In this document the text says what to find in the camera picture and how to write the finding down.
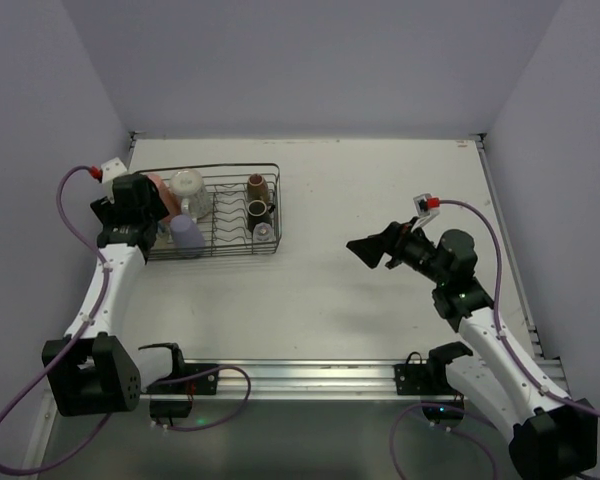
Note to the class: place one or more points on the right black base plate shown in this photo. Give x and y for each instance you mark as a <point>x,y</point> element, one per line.
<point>414,377</point>

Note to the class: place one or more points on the brown ceramic cup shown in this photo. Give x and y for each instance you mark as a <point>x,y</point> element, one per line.
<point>257,188</point>

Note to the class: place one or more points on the dark brown mug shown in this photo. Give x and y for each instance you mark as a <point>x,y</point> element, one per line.
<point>259,211</point>

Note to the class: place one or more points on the aluminium mounting rail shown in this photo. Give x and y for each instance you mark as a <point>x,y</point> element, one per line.
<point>317,380</point>

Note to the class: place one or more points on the white patterned mug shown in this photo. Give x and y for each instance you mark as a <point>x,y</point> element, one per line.
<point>189,188</point>

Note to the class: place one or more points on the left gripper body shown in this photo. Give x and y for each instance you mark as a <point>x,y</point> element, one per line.
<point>156,211</point>

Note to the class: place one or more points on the left controller box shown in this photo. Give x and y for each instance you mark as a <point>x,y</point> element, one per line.
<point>168,410</point>

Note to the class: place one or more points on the black wire dish rack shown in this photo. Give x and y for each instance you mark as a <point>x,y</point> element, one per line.
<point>225,229</point>

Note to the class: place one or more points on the pink plastic cup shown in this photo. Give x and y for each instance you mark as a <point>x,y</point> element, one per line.
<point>168,198</point>

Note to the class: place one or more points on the right controller box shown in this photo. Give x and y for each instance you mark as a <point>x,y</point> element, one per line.
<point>447,414</point>

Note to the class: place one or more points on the controller box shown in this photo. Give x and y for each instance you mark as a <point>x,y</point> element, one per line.
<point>447,414</point>
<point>168,410</point>

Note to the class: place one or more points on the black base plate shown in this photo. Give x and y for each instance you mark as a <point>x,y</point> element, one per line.
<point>414,377</point>
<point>200,377</point>

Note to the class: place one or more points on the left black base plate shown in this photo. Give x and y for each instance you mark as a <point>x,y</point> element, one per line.
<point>200,377</point>

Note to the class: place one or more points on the lilac plastic cup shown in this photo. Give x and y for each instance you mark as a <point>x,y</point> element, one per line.
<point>187,238</point>

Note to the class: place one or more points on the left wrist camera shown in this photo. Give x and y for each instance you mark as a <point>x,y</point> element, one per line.
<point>107,173</point>

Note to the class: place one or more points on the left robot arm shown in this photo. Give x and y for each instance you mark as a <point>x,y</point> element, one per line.
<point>89,370</point>

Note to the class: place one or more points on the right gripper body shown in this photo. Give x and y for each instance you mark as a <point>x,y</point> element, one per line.
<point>394,245</point>

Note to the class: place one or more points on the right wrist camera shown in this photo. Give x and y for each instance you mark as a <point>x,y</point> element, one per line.
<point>427,208</point>

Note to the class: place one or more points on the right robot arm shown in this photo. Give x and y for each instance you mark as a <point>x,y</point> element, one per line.
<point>549,435</point>

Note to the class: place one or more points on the small clear glass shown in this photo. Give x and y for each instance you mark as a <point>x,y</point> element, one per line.
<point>263,233</point>

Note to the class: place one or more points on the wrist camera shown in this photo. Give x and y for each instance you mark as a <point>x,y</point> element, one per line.
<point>427,208</point>
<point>107,173</point>

